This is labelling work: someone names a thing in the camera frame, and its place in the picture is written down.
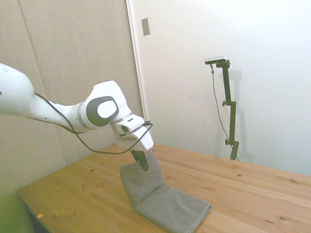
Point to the grey stereo camera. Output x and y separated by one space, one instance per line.
216 60

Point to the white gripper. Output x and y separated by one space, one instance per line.
145 140

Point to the black camera stand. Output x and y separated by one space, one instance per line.
233 121

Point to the grey towel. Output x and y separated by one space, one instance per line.
170 208

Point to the grey wall plate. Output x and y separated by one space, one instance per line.
145 26

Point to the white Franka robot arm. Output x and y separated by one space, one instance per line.
14 97

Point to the small orange paper scrap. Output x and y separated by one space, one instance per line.
40 215

